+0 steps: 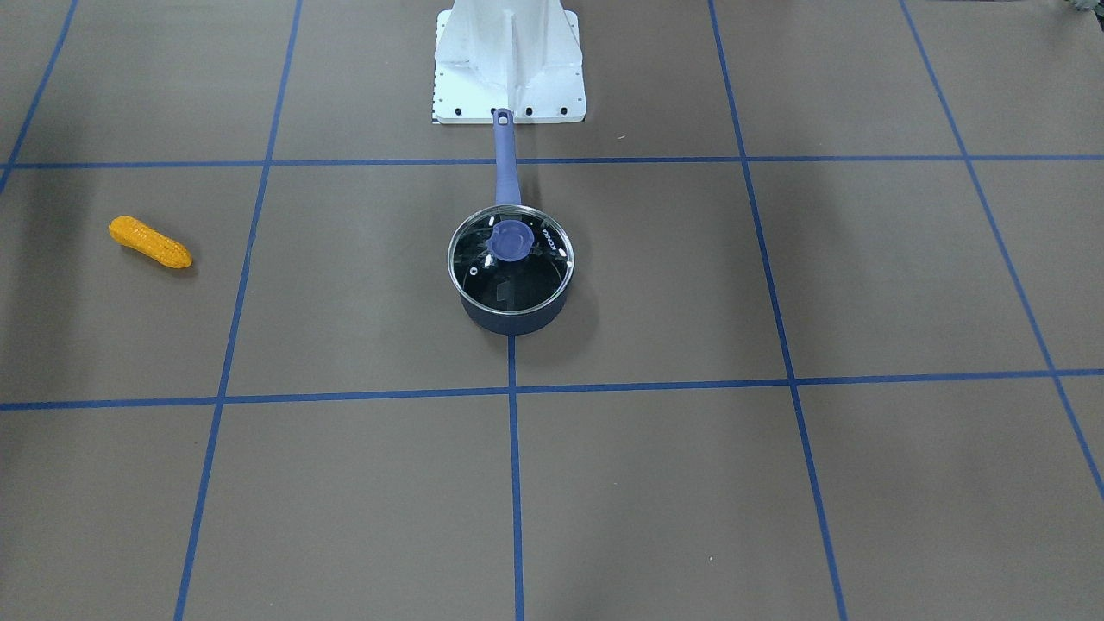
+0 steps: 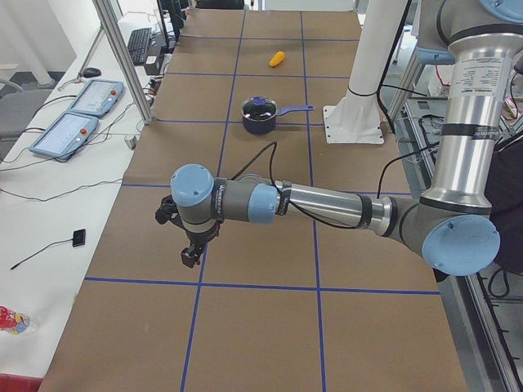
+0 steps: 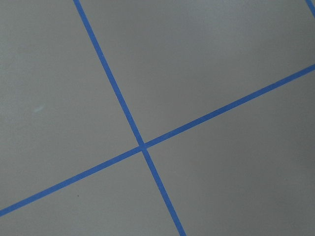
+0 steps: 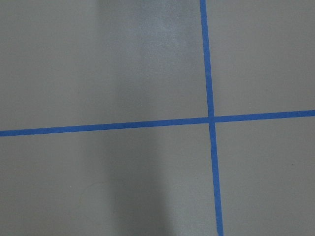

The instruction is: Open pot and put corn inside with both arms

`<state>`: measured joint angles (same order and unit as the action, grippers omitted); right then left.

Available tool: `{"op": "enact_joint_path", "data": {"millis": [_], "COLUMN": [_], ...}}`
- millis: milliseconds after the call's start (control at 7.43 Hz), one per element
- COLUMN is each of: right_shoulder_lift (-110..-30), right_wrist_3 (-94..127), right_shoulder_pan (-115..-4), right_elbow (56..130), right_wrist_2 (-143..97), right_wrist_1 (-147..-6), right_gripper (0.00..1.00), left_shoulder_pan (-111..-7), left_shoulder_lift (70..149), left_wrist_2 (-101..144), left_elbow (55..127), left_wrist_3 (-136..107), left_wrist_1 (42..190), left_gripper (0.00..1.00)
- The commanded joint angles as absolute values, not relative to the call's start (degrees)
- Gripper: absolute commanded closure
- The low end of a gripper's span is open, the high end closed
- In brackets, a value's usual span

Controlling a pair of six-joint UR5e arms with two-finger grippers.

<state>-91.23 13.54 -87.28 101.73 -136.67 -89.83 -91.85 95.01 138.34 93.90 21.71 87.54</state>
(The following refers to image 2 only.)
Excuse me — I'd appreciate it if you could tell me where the black computer keyboard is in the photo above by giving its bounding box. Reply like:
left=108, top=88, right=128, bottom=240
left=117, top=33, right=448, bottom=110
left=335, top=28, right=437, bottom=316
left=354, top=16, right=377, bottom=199
left=127, top=28, right=151, bottom=65

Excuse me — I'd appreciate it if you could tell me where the upper blue teach pendant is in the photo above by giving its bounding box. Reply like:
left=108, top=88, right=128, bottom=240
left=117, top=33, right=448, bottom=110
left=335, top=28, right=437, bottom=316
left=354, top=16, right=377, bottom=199
left=68, top=78, right=124, bottom=118

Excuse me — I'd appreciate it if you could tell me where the aluminium frame post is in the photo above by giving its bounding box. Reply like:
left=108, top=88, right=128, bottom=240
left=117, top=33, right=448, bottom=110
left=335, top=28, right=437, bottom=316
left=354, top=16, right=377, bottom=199
left=92, top=0, right=153, bottom=125

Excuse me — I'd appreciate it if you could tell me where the blue teach pendant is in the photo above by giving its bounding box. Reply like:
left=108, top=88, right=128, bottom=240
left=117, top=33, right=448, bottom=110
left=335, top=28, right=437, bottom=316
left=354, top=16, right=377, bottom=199
left=68, top=78, right=124, bottom=118
left=29, top=111, right=99, bottom=162

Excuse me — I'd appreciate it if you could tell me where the lower blue teach pendant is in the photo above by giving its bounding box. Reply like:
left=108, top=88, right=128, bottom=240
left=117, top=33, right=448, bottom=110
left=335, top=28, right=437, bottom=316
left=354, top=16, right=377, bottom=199
left=29, top=111, right=99, bottom=162

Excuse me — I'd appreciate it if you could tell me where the red plastic bottle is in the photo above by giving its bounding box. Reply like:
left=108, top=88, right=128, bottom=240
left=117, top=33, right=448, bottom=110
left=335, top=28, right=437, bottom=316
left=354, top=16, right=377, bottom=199
left=0, top=305, right=39, bottom=336

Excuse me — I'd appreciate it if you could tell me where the dark blue saucepan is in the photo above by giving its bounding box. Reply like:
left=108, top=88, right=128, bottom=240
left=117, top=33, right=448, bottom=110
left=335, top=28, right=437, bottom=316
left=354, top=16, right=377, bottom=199
left=241, top=96, right=315, bottom=135

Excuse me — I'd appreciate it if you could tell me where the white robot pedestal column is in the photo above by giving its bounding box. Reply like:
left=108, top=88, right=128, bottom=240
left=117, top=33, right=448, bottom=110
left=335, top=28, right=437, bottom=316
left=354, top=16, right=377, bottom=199
left=323, top=0, right=410, bottom=144

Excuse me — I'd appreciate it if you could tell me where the small metal cylinder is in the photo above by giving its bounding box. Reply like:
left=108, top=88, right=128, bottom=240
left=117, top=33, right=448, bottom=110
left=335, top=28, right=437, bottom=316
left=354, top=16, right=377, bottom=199
left=124, top=135, right=137, bottom=149

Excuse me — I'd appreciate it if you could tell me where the black computer mouse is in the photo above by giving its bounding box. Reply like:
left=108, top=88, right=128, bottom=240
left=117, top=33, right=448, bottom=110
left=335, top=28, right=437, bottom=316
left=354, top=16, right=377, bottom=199
left=82, top=67, right=101, bottom=78

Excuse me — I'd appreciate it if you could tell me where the yellow toy corn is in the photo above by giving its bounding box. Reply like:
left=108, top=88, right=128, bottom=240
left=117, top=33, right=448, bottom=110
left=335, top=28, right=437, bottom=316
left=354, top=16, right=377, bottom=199
left=269, top=51, right=285, bottom=68

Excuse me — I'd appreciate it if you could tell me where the small black square sensor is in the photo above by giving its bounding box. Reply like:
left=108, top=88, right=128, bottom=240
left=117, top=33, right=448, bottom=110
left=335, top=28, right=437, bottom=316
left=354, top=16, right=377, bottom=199
left=72, top=229, right=87, bottom=247

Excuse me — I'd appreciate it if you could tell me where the glass pot lid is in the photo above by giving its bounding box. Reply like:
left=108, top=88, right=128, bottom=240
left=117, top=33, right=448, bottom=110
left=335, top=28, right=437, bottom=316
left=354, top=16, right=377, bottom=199
left=241, top=96, right=277, bottom=122

